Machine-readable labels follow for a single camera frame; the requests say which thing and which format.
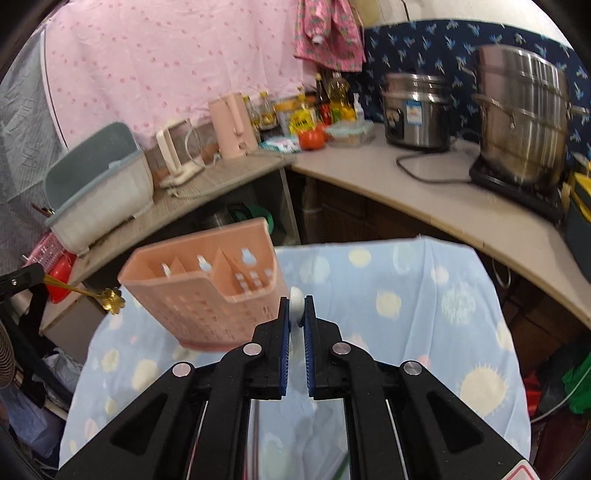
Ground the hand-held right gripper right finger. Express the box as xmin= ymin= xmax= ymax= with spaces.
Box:
xmin=302 ymin=295 xmax=542 ymax=480

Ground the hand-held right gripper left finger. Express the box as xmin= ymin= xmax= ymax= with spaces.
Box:
xmin=55 ymin=296 xmax=291 ymax=480

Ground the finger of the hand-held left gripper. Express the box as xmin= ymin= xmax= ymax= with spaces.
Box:
xmin=0 ymin=263 xmax=44 ymax=299

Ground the white ceramic spoon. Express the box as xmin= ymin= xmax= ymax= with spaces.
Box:
xmin=289 ymin=286 xmax=306 ymax=370

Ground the gold flower-shaped spoon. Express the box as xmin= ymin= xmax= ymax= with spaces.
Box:
xmin=43 ymin=274 xmax=127 ymax=317

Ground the pink plastic utensil holder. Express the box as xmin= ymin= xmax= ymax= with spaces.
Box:
xmin=117 ymin=218 xmax=278 ymax=354

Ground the pink plastic basket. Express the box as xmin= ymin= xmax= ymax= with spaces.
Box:
xmin=24 ymin=230 xmax=71 ymax=278

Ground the red plastic bowl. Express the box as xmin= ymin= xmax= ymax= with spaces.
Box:
xmin=44 ymin=252 xmax=77 ymax=305

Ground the light blue sun-print cloth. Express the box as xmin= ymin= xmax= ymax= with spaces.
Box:
xmin=59 ymin=234 xmax=533 ymax=480

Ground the white dish bin blue lid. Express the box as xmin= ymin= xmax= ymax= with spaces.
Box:
xmin=43 ymin=121 xmax=155 ymax=256

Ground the grey patterned curtain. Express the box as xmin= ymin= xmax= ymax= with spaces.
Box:
xmin=0 ymin=28 xmax=66 ymax=296

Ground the white clear jug appliance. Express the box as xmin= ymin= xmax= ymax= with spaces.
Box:
xmin=156 ymin=117 xmax=206 ymax=186

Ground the blue wet wipes pack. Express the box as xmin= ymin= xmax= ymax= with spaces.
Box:
xmin=258 ymin=136 xmax=301 ymax=153

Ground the red tomato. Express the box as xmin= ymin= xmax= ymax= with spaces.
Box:
xmin=297 ymin=124 xmax=330 ymax=151

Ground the clear food container green lid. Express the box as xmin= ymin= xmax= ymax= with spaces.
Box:
xmin=325 ymin=119 xmax=376 ymax=149

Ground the red plastic bag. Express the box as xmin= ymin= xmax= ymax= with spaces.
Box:
xmin=523 ymin=373 xmax=544 ymax=417

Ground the pink electric kettle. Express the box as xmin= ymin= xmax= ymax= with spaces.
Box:
xmin=207 ymin=91 xmax=260 ymax=160

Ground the yellow lid can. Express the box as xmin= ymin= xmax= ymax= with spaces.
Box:
xmin=274 ymin=99 xmax=301 ymax=136

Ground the small yellow-cap bottle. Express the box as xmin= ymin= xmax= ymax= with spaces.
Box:
xmin=243 ymin=95 xmax=262 ymax=142
xmin=258 ymin=90 xmax=277 ymax=131

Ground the yellow seasoning bottle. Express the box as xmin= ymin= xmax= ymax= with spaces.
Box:
xmin=294 ymin=88 xmax=319 ymax=134

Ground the dark sauce bottle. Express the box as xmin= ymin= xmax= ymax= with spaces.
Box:
xmin=315 ymin=74 xmax=331 ymax=124

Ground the black induction cooker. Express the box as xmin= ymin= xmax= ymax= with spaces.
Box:
xmin=468 ymin=158 xmax=567 ymax=223

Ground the pink dotted curtain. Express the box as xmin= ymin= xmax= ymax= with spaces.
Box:
xmin=43 ymin=0 xmax=320 ymax=149

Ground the cooking oil bottle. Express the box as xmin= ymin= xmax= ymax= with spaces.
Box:
xmin=328 ymin=72 xmax=352 ymax=123

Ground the steel rice cooker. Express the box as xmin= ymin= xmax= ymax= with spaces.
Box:
xmin=381 ymin=72 xmax=456 ymax=153

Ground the green plastic bag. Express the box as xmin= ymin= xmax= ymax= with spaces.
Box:
xmin=560 ymin=352 xmax=591 ymax=416

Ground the steel steamer pot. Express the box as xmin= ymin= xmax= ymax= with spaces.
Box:
xmin=471 ymin=43 xmax=590 ymax=188

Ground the pink floral apron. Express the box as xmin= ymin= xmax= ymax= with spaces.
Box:
xmin=294 ymin=0 xmax=367 ymax=73

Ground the navy leaf-print cloth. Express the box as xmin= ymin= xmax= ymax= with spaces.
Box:
xmin=346 ymin=18 xmax=591 ymax=160

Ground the white power cord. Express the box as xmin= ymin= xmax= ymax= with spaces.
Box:
xmin=159 ymin=151 xmax=288 ymax=200

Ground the black power cable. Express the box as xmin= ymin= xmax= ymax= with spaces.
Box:
xmin=396 ymin=151 xmax=477 ymax=185

